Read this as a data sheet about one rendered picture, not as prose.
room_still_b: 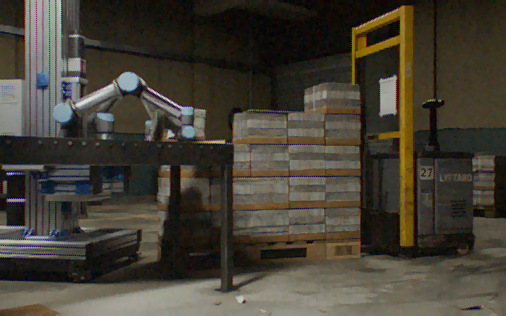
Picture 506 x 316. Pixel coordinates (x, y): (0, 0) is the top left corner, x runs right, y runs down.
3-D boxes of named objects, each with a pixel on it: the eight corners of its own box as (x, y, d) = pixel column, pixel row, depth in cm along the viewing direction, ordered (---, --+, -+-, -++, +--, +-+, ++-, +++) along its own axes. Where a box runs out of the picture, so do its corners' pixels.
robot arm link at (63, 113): (63, 129, 347) (145, 89, 351) (56, 127, 332) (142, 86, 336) (53, 111, 347) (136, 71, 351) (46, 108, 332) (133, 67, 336)
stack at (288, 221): (156, 260, 414) (156, 144, 415) (303, 252, 455) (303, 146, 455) (167, 269, 378) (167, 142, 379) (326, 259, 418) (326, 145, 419)
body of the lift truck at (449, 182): (367, 245, 492) (367, 152, 493) (421, 243, 511) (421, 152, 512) (418, 258, 427) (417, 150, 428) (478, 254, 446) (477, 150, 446)
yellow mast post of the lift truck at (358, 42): (351, 235, 490) (351, 28, 491) (360, 234, 493) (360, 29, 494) (357, 236, 481) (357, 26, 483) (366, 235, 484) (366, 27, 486)
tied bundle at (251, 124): (232, 146, 435) (232, 115, 435) (268, 146, 445) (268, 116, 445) (248, 144, 399) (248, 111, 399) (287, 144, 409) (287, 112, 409)
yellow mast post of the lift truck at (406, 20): (396, 244, 428) (396, 8, 429) (407, 244, 431) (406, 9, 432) (404, 246, 420) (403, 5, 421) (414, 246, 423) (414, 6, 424)
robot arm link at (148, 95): (121, 90, 361) (189, 130, 364) (118, 88, 350) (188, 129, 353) (130, 74, 362) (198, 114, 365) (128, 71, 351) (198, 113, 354)
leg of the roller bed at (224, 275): (227, 288, 318) (227, 165, 319) (234, 290, 314) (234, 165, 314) (219, 290, 314) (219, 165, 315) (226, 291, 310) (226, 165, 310)
